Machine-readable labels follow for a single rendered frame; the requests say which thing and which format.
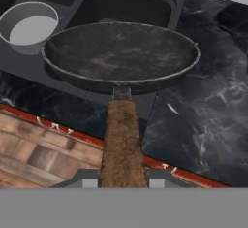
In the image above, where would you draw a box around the black kitchen sink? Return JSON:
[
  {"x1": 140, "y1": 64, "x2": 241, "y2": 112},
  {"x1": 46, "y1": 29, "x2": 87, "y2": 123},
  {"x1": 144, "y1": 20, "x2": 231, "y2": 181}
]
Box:
[{"x1": 0, "y1": 0, "x2": 188, "y2": 120}]

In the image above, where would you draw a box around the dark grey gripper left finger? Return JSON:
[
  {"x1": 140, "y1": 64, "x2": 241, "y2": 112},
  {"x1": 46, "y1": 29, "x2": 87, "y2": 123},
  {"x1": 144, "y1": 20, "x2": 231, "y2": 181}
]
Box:
[{"x1": 51, "y1": 168, "x2": 102, "y2": 189}]

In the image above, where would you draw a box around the wooden cupboard front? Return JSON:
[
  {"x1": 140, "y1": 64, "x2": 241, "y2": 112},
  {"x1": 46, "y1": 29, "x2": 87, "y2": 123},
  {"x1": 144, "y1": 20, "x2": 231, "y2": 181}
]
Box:
[{"x1": 0, "y1": 103, "x2": 231, "y2": 189}]

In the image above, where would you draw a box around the grey metal pot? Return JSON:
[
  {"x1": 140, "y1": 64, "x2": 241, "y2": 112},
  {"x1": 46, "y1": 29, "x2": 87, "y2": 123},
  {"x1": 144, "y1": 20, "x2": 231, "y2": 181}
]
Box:
[{"x1": 0, "y1": 0, "x2": 60, "y2": 56}]

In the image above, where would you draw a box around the black pan with brown handle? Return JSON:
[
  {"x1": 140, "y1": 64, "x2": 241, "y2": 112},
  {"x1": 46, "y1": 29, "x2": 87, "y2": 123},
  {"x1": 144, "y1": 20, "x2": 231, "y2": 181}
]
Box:
[{"x1": 41, "y1": 21, "x2": 202, "y2": 189}]

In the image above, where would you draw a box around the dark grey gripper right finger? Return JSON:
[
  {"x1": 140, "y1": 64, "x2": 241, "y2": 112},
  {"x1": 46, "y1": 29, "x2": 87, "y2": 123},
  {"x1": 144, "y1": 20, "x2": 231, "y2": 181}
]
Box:
[{"x1": 145, "y1": 168, "x2": 195, "y2": 189}]

